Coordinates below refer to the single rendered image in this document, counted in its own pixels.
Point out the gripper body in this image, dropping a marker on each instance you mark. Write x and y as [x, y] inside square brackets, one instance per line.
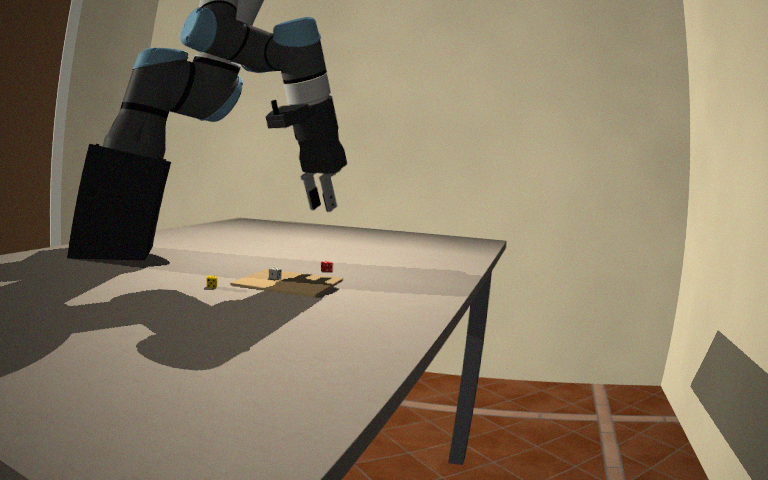
[323, 153]

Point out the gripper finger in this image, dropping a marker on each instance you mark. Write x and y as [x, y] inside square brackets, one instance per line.
[328, 191]
[311, 190]

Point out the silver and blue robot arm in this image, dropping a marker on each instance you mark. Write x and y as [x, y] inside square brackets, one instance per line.
[163, 80]

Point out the tan square mat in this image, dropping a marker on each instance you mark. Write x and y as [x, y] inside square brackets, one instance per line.
[290, 283]

